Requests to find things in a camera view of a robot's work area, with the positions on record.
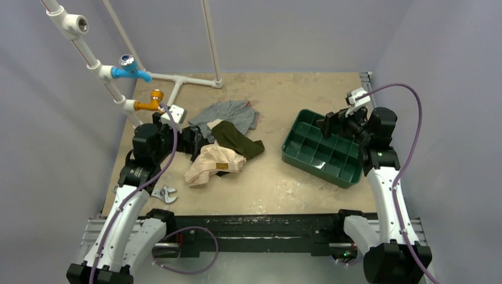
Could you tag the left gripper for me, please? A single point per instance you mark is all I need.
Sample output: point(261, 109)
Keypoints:
point(187, 145)

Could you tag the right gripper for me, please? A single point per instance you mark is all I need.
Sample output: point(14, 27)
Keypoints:
point(334, 123)

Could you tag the beige underwear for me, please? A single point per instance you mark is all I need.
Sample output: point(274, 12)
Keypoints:
point(213, 158)

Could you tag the green compartment tray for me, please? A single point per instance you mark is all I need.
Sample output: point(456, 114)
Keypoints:
point(334, 160)

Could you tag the dark green underwear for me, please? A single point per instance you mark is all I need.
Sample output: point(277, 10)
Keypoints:
point(228, 136)

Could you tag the striped grey underwear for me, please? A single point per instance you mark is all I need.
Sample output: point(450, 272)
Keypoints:
point(240, 113)

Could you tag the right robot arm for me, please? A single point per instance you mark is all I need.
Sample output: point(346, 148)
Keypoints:
point(393, 253)

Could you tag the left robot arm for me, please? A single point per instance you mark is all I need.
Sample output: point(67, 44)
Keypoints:
point(117, 251)

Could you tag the orange tap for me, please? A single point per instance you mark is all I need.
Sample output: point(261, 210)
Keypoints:
point(156, 97)

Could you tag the blue tap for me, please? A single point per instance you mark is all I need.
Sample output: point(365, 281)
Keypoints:
point(129, 69)

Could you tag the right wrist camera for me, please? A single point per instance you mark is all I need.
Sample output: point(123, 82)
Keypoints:
point(356, 99)

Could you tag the adjustable wrench red handle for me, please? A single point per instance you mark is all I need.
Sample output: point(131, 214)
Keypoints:
point(164, 194)

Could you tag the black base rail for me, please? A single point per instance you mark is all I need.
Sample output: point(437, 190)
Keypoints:
point(315, 234)

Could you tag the white PVC pipe frame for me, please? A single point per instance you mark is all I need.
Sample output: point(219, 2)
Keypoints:
point(74, 26)

